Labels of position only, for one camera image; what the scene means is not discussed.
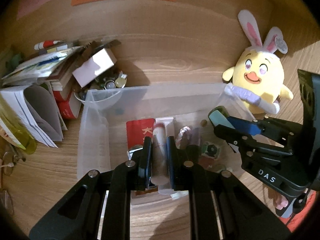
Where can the clear bowl of trinkets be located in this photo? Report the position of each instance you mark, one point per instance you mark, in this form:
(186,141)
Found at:
(106,81)

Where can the yellow chick plush toy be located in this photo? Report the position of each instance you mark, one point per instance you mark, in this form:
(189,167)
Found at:
(258,76)

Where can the blue white small box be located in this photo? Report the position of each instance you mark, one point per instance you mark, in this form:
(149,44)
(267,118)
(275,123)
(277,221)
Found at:
(133,149)

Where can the pink paw toy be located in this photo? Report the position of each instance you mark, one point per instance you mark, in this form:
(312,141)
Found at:
(279,201)

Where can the small brown nut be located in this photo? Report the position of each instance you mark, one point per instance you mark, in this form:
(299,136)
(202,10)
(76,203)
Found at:
(203,123)

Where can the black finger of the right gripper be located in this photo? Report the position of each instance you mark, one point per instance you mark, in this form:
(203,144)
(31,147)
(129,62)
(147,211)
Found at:
(246,143)

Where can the stack of books and papers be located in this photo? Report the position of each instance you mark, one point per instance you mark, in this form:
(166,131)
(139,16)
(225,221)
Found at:
(56,67)

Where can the clear plastic storage bin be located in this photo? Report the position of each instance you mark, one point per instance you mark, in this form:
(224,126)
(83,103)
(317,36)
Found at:
(114,121)

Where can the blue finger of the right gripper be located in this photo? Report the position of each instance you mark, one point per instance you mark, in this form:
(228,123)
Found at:
(244,126)

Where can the floral square keychain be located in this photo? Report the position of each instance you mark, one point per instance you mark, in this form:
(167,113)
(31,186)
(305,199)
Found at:
(210,150)

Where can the folded white papers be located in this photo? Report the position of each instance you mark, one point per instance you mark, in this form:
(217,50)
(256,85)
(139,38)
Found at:
(37,111)

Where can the small white cardboard box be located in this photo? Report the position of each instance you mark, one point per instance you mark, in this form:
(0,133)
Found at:
(100,62)

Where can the wire frame glasses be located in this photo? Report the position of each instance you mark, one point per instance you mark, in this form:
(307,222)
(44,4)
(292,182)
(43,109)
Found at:
(8,162)

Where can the red tea packet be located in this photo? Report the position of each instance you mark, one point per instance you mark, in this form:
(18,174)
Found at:
(139,132)

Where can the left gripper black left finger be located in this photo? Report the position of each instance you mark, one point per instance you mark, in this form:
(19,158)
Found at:
(98,205)

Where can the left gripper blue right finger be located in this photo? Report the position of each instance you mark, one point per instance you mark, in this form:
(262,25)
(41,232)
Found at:
(221,206)

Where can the red white marker pen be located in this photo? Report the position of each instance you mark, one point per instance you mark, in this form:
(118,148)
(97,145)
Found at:
(46,44)

